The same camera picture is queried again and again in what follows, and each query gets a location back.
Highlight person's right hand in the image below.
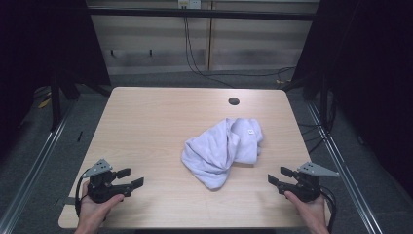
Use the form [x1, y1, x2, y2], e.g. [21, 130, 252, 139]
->
[284, 190, 327, 228]

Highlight silver metal floor rail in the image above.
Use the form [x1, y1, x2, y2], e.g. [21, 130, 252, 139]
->
[306, 100, 385, 234]
[0, 100, 76, 234]

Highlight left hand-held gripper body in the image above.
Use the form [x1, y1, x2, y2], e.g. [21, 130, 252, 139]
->
[82, 158, 132, 204]

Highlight white towel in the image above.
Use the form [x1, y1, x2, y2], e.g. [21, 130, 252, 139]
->
[180, 117, 265, 191]

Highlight grey tape strip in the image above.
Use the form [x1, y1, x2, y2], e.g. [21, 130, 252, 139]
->
[56, 196, 78, 207]

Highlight black floor cables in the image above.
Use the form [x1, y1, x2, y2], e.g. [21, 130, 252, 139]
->
[297, 92, 337, 154]

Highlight black hanging power cable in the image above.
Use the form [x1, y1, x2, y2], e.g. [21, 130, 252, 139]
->
[183, 15, 296, 89]

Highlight black curtain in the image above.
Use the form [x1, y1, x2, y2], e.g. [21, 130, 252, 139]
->
[0, 0, 112, 154]
[291, 0, 413, 196]

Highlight person's left hand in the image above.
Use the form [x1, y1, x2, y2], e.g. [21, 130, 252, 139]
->
[77, 181, 126, 228]

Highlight white wall power outlet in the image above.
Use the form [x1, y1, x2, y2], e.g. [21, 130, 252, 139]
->
[177, 0, 203, 10]

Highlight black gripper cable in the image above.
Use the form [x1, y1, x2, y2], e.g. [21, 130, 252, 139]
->
[74, 169, 91, 217]
[319, 185, 337, 234]

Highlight black horizontal metal bar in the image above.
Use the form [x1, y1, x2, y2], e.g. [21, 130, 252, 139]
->
[88, 8, 318, 22]

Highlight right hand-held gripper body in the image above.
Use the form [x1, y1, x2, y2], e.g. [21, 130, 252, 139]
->
[279, 161, 340, 203]

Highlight black metal stand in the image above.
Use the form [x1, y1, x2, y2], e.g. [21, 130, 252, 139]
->
[48, 73, 113, 133]
[281, 71, 331, 129]

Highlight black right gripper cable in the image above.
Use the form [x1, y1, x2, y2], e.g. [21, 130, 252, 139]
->
[319, 185, 337, 234]

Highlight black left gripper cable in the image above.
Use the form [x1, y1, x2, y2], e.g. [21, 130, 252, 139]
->
[74, 169, 91, 217]

